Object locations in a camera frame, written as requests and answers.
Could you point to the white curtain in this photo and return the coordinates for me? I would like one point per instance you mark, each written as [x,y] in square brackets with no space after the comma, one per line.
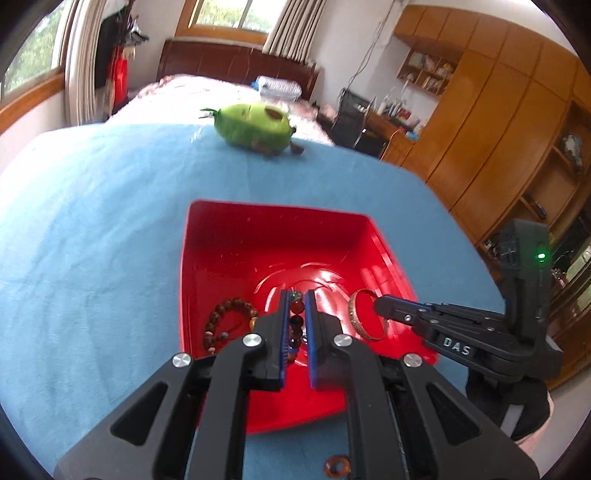
[83,60]

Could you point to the floral bedspread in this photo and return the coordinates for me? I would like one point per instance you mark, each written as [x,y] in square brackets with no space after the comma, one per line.
[184,97]

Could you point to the folded patterned cloth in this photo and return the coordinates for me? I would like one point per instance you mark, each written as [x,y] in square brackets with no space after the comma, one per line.
[279,86]

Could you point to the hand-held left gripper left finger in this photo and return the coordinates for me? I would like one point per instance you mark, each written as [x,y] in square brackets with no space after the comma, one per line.
[285,332]

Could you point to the black office chair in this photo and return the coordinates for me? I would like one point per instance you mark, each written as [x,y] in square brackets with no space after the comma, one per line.
[348,115]

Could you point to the wooden wardrobe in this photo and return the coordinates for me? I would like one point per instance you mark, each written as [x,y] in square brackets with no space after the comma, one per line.
[498,115]

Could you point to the beige striped curtain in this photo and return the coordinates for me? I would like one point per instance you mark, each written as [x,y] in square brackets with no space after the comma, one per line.
[295,27]

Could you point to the small wooden frame window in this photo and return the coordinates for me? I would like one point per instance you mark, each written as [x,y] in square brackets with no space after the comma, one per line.
[231,14]

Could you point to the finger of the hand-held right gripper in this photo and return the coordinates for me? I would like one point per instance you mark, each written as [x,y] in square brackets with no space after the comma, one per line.
[415,323]
[397,304]

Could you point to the red plastic tray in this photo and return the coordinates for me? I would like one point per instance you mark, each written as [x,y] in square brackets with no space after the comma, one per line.
[277,240]

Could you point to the wooden desk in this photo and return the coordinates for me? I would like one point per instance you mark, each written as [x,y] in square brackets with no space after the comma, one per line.
[392,134]

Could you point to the wooden display cabinet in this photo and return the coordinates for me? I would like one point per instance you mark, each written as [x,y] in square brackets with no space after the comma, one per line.
[568,184]

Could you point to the red hanging bag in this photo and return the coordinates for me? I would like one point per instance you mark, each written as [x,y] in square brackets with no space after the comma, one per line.
[120,78]

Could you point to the green avocado plush toy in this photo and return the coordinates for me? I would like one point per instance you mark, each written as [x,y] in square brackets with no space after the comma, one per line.
[249,124]

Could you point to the wide gold bangle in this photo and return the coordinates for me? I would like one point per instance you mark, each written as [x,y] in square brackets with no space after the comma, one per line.
[353,314]

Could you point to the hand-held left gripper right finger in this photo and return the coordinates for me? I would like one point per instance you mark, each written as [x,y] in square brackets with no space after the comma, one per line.
[311,341]

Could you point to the dark wooden headboard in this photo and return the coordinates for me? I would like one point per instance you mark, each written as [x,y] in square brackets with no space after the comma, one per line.
[221,64]

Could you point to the wooden wall shelf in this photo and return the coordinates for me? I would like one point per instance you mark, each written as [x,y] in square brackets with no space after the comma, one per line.
[427,69]

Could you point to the large wooden frame window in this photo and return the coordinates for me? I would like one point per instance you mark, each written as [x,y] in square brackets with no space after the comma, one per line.
[32,50]

